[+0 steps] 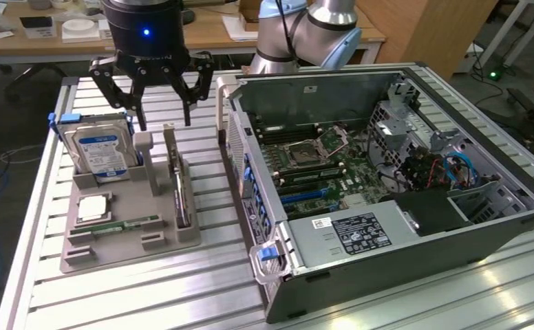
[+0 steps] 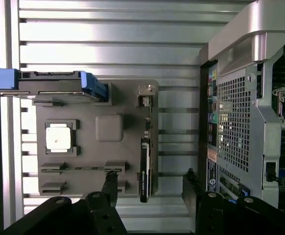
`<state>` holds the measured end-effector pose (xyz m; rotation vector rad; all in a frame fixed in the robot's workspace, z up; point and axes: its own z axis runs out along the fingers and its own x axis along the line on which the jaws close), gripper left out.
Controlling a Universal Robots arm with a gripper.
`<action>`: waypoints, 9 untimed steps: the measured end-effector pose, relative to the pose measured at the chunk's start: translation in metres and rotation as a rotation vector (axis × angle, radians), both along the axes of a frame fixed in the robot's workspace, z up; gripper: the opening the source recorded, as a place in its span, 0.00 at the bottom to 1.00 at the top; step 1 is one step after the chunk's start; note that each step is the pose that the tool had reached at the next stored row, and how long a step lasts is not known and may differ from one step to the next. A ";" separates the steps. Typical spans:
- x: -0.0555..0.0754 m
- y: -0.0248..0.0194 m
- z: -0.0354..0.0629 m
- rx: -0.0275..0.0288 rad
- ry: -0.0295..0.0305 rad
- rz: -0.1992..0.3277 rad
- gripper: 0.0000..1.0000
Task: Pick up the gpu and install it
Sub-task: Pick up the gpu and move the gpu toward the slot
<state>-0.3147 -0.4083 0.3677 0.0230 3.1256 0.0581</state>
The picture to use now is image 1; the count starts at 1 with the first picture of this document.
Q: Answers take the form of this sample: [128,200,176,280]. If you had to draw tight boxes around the wooden cabinet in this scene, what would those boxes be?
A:
[354,0,501,79]

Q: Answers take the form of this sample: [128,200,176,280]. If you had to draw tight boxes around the grey parts rack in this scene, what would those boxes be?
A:
[58,132,203,275]

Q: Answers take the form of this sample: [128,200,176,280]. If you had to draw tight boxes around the open black PC case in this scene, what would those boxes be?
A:
[215,67,534,325]

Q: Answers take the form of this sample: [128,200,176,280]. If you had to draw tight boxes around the open cardboard box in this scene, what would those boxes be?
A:
[239,0,268,23]

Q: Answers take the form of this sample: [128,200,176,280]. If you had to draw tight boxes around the small plain white box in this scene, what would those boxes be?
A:
[97,19,113,41]

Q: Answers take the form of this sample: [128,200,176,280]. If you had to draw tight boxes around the green motherboard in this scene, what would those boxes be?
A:
[252,116,390,216]

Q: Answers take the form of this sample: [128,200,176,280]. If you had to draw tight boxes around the low metal disk bay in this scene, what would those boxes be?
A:
[444,178,530,224]

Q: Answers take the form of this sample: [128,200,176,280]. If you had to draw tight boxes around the blue wire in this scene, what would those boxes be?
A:
[443,151,479,190]

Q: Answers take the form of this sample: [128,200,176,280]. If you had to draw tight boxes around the green RAM stick black chips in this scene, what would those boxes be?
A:
[277,168,344,184]

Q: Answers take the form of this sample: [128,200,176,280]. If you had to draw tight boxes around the white box with round dish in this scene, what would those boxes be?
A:
[60,19,102,45]

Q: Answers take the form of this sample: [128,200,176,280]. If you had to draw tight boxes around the blue case latch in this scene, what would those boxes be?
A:
[256,247,280,264]

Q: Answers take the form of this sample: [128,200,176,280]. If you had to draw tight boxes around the white desk frame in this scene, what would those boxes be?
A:
[475,0,534,94]

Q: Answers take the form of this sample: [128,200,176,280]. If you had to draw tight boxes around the grey power supply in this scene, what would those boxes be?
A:
[285,200,422,269]

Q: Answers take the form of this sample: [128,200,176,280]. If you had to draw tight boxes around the metal socket cover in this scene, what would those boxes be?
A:
[316,123,355,152]

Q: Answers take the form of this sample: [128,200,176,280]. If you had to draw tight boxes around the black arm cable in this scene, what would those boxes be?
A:
[273,0,303,69]

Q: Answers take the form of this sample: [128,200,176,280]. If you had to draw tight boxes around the black office chair base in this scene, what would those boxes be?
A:
[0,63,73,102]

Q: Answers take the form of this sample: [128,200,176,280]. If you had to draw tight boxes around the green RAM stick white label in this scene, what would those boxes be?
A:
[72,215,162,237]

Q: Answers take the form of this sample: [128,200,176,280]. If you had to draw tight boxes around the red wire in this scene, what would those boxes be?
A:
[424,156,447,188]

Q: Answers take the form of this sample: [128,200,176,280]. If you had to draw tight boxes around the white floor cable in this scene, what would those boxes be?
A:
[0,144,44,164]

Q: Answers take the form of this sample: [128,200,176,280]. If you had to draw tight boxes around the tall metal disk bay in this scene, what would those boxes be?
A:
[367,82,438,162]

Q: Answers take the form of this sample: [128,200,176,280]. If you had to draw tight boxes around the graphics card with metal bracket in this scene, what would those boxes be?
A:
[161,123,191,230]

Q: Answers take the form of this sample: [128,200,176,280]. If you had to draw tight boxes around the white box with black lid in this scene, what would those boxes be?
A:
[18,16,57,39]

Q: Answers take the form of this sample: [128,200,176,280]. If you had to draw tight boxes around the hard disk with blue caddy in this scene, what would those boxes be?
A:
[45,109,145,184]

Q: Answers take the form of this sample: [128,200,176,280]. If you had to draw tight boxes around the black wire bundle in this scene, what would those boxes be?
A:
[392,147,435,192]

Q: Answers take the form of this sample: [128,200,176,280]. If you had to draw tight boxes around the white paper stack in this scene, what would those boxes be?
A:
[221,15,260,42]

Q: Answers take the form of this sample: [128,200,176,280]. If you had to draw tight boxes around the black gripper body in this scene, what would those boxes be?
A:
[101,0,189,87]

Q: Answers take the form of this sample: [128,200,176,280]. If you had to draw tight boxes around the silver CPU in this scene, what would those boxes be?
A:
[74,196,109,223]

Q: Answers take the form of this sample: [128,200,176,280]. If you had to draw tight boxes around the wooden desk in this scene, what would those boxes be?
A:
[0,0,387,75]

